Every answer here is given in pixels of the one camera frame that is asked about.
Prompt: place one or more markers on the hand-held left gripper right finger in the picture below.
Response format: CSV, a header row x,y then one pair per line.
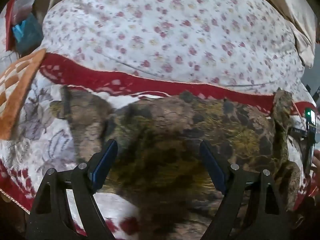
x,y
212,166

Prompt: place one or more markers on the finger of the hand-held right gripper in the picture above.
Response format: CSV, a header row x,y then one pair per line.
x,y
297,131

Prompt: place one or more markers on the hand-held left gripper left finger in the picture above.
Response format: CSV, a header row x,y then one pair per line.
x,y
105,165

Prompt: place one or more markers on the brown patterned small garment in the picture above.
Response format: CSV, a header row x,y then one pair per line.
x,y
162,135

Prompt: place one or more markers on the person's right hand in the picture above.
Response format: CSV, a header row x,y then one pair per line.
x,y
317,161

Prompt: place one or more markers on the red white floral blanket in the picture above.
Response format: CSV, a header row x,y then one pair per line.
x,y
50,140

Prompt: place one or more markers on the orange checkered cloth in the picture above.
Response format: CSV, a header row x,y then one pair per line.
x,y
17,92

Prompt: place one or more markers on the beige pillow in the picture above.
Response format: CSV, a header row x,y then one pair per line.
x,y
287,5

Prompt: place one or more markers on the white floral bedsheet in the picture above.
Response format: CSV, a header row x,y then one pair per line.
x,y
162,30

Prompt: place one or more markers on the teal blue packet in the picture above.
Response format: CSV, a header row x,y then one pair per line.
x,y
27,33

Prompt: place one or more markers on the clear plastic bag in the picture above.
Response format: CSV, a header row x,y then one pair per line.
x,y
23,5

